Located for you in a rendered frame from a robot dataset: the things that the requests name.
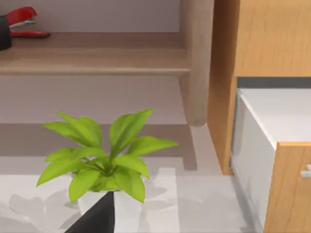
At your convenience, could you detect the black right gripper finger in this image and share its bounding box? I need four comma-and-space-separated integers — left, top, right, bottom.
64, 191, 115, 233

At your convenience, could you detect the green plant in white pot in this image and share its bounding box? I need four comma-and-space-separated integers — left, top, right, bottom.
36, 108, 179, 233

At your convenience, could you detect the pale wooden open shelf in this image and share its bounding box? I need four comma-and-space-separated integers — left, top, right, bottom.
0, 0, 215, 128

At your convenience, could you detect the pulled-out white drawer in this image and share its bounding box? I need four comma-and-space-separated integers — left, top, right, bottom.
229, 87, 311, 233

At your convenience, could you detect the pale wooden drawer front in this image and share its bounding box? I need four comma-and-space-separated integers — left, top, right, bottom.
264, 142, 311, 233

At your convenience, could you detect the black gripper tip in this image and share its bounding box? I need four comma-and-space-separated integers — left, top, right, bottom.
0, 15, 13, 52

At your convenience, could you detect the red stapler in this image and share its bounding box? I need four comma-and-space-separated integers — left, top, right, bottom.
5, 6, 51, 39

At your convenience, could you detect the orange wooden cupboard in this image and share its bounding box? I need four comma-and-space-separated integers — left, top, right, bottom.
207, 0, 311, 176

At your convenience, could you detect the metal drawer handle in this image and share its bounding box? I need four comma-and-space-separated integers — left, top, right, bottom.
300, 164, 311, 179

